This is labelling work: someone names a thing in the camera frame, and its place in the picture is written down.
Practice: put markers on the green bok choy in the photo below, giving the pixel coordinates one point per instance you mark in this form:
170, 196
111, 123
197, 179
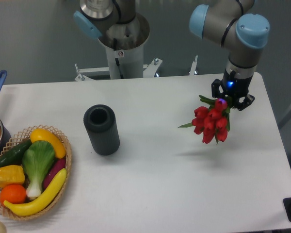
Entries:
37, 161

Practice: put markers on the yellow banana squash lower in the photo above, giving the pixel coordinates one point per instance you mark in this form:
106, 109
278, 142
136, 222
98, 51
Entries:
41, 202

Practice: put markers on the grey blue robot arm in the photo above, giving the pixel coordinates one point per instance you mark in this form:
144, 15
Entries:
228, 23

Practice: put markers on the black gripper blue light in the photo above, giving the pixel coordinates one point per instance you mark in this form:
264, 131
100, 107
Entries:
235, 85

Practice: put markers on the purple eggplant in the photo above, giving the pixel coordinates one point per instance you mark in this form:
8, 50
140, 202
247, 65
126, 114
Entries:
58, 165

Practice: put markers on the red tulip bouquet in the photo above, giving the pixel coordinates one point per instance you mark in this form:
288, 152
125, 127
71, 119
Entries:
213, 121

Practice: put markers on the green cucumber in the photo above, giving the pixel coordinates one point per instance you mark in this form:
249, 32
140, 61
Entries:
15, 154

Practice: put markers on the white base bracket left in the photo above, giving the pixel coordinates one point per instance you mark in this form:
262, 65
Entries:
90, 74

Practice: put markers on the dark grey ribbed vase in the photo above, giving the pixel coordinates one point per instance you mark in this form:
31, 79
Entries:
100, 124

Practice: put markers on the orange fruit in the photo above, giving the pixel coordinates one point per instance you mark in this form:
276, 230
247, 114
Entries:
14, 193

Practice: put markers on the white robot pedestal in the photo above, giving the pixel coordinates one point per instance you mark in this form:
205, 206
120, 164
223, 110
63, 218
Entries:
124, 46

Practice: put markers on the yellow bell pepper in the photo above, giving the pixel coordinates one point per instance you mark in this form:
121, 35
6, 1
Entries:
12, 174

